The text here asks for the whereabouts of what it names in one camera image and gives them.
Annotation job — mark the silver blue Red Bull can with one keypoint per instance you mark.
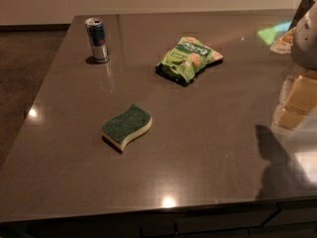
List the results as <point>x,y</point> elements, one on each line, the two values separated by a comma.
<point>97,38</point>

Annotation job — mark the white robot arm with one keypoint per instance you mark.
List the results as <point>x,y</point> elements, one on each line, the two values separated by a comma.
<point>304,48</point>

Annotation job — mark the green yellow kitchen sponge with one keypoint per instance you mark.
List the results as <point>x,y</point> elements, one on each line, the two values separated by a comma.
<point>127,126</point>

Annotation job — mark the green snack chip bag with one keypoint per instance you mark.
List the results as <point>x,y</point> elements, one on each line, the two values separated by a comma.
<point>186,59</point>

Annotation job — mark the dark box at corner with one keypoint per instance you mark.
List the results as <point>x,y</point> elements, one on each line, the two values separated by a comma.
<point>303,7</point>

